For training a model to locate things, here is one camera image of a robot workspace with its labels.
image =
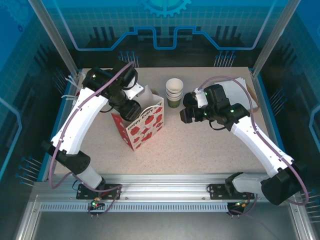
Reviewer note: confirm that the white red paper gift bag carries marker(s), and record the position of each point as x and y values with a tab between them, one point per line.
147	125

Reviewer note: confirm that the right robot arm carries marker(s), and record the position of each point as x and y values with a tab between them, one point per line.
260	145

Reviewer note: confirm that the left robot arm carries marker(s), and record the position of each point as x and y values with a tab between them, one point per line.
77	125

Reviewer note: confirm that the white napkin stack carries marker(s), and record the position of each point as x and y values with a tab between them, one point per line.
237	87

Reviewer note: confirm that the brown cardboard sheet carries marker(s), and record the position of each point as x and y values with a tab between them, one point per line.
253	100

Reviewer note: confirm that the left connector board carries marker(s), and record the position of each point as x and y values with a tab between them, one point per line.
94	204

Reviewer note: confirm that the connector board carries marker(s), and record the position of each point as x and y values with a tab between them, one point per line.
94	204
241	205

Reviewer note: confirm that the right connector board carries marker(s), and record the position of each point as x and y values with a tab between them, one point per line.
241	205

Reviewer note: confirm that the grey metal panel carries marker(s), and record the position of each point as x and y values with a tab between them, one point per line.
160	227

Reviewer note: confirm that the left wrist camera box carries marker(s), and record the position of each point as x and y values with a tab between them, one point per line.
135	91

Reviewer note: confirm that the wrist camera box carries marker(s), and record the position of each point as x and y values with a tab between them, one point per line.
201	98
135	91

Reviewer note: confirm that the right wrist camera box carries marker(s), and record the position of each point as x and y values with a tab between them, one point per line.
201	98

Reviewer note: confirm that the aluminium mounting rail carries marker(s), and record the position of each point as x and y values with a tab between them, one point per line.
160	185

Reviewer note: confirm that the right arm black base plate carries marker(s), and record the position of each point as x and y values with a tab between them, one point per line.
217	191

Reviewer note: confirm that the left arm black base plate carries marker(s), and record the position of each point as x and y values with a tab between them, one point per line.
112	191

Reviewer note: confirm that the left aluminium frame post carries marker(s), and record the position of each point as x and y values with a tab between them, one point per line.
55	42

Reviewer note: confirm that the aluminium frame post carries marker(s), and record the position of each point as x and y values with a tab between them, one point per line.
275	37
55	42

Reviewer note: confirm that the right aluminium frame post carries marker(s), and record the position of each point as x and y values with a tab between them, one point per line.
275	37

